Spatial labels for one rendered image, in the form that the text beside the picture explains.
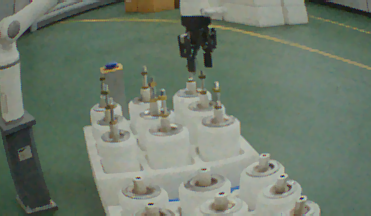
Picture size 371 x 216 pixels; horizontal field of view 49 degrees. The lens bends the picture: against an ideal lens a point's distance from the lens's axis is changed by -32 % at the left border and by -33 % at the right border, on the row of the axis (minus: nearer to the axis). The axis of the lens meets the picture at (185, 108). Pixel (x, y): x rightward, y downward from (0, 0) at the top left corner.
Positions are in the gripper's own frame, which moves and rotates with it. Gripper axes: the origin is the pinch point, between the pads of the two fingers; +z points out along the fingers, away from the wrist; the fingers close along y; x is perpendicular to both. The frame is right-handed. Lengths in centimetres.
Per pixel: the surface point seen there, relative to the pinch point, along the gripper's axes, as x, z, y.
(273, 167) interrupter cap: 34.1, 9.8, 28.1
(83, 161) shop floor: -49, 35, 1
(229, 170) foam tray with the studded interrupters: 14.4, 19.5, 13.1
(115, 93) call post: -31.5, 10.8, -3.3
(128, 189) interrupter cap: 14, 10, 47
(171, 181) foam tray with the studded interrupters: 5.5, 19.5, 23.0
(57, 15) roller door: -438, 25, -320
